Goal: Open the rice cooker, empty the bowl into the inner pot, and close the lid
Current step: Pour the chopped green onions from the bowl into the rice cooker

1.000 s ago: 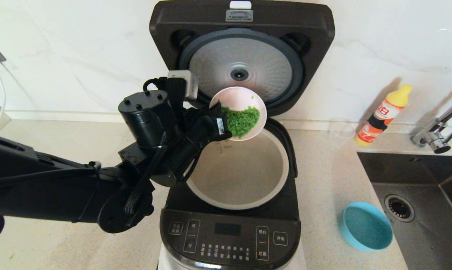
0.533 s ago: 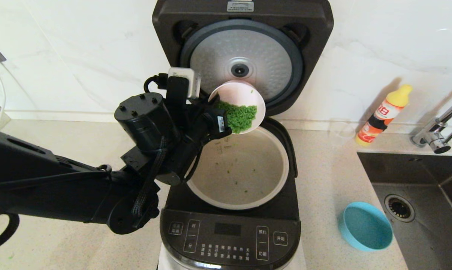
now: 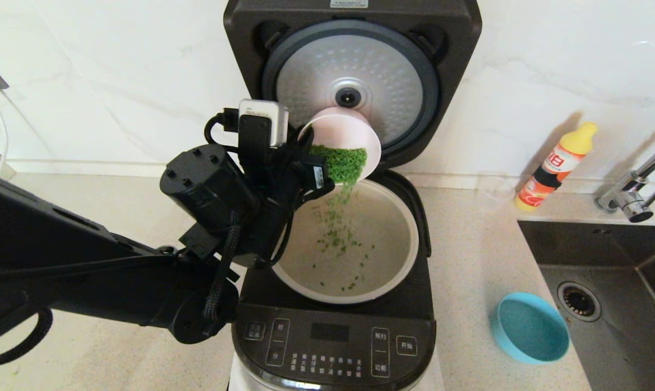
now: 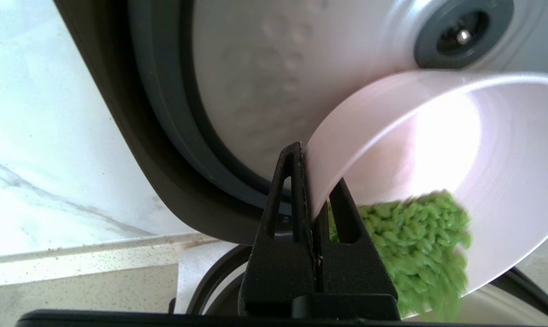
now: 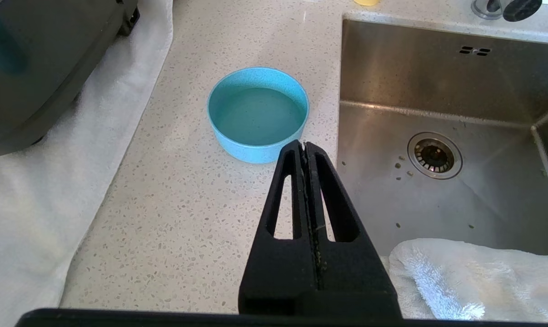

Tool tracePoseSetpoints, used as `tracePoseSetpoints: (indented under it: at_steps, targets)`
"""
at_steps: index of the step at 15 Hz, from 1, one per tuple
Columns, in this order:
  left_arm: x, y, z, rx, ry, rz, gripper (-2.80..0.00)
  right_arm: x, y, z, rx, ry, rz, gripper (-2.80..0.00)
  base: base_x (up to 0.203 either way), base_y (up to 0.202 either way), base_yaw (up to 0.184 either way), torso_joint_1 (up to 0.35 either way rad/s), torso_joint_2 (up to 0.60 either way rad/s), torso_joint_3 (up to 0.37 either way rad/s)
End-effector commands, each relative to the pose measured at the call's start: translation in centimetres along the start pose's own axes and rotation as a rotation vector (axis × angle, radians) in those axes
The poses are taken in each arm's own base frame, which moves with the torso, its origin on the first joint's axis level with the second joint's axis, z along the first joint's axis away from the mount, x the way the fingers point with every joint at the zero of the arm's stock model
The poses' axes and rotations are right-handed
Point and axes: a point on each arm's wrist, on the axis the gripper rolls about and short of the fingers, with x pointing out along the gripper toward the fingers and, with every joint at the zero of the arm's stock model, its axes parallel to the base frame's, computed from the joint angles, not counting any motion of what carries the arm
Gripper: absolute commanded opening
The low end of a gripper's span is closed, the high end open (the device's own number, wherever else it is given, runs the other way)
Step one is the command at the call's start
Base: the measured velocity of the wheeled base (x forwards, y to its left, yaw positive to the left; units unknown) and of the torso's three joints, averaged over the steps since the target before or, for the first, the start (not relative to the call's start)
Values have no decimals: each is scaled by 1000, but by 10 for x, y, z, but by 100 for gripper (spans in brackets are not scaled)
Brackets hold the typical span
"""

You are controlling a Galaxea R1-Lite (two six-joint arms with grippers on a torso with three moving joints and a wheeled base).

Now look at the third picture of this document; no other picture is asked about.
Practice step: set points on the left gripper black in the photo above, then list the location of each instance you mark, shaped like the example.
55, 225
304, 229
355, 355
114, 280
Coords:
295, 176

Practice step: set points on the green pellets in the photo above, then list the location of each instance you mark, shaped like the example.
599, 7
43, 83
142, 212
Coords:
344, 163

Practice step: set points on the pink bowl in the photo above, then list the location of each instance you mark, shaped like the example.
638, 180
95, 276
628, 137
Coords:
344, 127

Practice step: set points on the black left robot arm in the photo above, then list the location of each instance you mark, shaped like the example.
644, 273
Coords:
88, 271

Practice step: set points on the beige inner pot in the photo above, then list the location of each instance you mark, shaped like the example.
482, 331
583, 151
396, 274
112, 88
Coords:
382, 244

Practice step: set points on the black rice cooker body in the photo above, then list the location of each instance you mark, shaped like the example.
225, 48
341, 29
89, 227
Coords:
333, 336

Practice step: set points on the light blue bowl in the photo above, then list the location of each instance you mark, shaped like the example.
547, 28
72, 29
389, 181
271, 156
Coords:
528, 331

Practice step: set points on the clear plastic cup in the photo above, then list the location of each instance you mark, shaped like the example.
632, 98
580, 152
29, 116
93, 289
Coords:
496, 195

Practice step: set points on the orange bottle with yellow cap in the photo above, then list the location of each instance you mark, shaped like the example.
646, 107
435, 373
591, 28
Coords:
550, 168

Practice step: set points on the round sink drain strainer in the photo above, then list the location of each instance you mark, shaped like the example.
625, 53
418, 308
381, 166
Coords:
579, 302

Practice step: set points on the chrome faucet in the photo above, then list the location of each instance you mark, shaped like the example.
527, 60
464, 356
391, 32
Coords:
629, 201

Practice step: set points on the stainless steel sink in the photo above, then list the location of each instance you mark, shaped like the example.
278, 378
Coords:
621, 353

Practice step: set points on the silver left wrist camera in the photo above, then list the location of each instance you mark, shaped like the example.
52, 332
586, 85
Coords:
277, 122

